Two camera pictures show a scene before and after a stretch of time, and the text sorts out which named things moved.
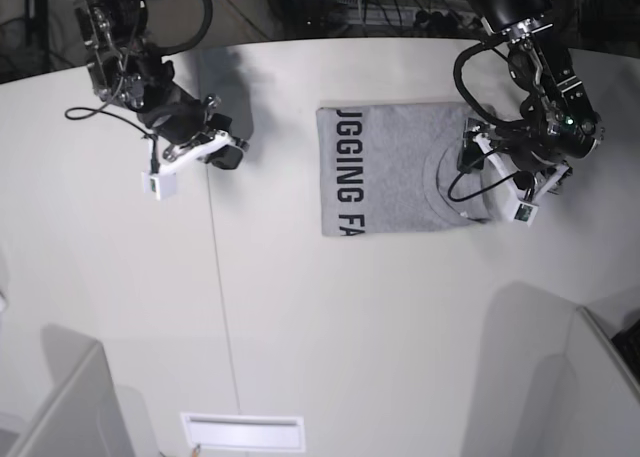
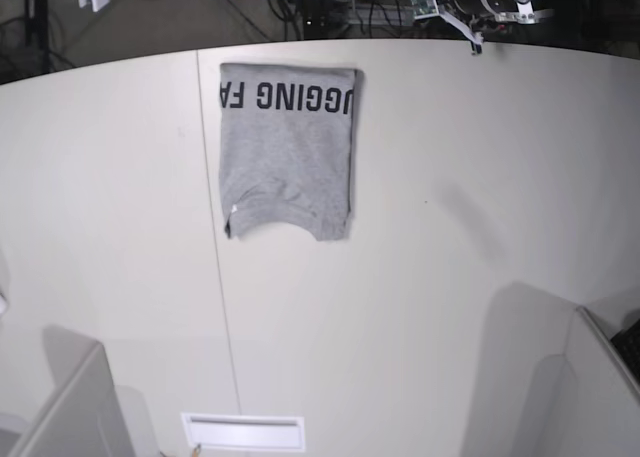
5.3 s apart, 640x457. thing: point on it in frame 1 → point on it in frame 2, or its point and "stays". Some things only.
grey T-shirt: (388, 168) → (286, 146)
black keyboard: (628, 343) stays
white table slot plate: (245, 432) stays
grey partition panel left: (83, 416) stays
